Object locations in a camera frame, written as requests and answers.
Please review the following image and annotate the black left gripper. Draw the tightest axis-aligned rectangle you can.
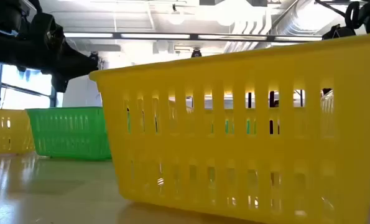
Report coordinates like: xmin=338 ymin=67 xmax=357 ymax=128
xmin=19 ymin=12 xmax=99 ymax=93

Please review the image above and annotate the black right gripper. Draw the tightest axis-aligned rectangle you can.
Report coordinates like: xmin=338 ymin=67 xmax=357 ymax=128
xmin=321 ymin=24 xmax=357 ymax=40

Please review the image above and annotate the green plastic basket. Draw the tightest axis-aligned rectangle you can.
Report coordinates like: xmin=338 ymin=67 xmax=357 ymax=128
xmin=25 ymin=106 xmax=113 ymax=162

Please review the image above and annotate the yellow plastic basket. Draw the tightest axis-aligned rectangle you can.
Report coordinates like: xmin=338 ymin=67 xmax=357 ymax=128
xmin=89 ymin=32 xmax=370 ymax=224
xmin=0 ymin=108 xmax=35 ymax=155

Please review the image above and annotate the linear ceiling light fixture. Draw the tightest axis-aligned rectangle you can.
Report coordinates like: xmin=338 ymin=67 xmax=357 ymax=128
xmin=63 ymin=32 xmax=324 ymax=43

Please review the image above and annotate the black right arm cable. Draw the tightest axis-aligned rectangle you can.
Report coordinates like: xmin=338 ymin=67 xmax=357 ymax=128
xmin=345 ymin=1 xmax=361 ymax=30

